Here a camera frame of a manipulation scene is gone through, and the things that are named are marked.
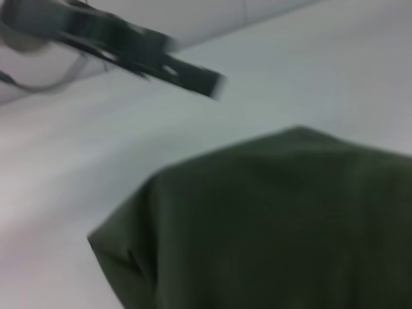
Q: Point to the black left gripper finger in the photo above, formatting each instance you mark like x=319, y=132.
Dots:
x=193, y=77

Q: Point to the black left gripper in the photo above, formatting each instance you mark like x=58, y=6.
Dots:
x=96, y=29

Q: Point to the dark green FREE T-shirt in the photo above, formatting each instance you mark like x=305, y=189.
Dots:
x=273, y=225

